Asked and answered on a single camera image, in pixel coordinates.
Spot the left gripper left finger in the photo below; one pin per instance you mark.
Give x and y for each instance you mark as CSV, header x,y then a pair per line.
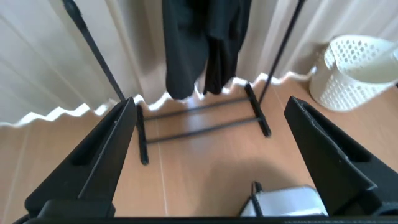
x,y
102,165

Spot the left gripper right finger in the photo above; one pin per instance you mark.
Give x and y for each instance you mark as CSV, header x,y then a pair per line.
x,y
326,161

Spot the white laundry basket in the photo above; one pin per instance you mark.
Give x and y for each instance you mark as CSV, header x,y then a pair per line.
x,y
351,71

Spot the black clothes rack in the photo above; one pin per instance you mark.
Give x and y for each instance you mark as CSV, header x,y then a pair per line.
x,y
199,109

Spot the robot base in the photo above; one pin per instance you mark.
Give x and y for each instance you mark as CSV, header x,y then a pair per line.
x,y
286,202

